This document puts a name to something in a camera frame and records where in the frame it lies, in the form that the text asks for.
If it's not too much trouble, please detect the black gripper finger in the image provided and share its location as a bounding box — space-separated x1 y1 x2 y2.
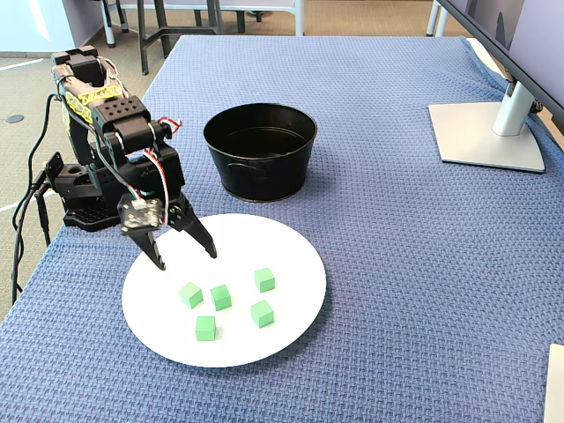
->
122 227 167 271
167 196 219 260

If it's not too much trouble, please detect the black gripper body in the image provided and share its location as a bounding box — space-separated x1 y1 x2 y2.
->
118 147 185 212

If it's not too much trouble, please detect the green cube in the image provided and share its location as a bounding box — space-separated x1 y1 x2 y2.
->
178 281 204 308
254 267 277 293
210 284 233 312
250 300 275 329
195 315 217 342

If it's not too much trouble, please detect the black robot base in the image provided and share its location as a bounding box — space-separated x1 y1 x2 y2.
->
43 152 129 234

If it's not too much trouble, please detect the white round plate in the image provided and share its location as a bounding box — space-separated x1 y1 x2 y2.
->
121 212 328 369

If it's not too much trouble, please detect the black metal bucket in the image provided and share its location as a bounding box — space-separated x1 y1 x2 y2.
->
203 102 319 204

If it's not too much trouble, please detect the white background table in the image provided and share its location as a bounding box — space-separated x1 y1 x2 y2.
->
99 0 306 48

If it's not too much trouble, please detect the dark chair base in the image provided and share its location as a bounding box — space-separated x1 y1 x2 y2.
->
193 8 265 35

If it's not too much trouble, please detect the blue woven tablecloth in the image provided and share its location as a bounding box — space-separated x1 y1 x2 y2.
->
0 34 564 423

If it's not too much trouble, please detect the silver monitor stand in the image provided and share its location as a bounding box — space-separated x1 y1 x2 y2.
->
427 72 546 174

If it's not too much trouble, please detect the white desk leg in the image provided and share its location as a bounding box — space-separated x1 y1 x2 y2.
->
425 0 451 39

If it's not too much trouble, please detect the computer monitor screen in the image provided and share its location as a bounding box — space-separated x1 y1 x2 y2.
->
434 0 564 114

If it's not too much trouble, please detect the white box corner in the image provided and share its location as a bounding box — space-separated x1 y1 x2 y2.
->
542 343 564 423

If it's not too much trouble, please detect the red white servo wire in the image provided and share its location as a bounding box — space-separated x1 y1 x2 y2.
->
143 117 182 226

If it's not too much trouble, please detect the small wrist camera board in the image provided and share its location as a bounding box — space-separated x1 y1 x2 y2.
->
116 197 164 234

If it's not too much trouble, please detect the short black plug cable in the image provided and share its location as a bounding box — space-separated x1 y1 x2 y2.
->
35 187 52 248

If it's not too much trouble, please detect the thin black camera cable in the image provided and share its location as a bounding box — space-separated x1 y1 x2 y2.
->
26 93 61 190

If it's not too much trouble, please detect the dark grey stool frame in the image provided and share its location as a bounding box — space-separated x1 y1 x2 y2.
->
136 0 221 76

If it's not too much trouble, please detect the thick black cable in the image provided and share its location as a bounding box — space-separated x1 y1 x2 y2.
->
9 169 48 309

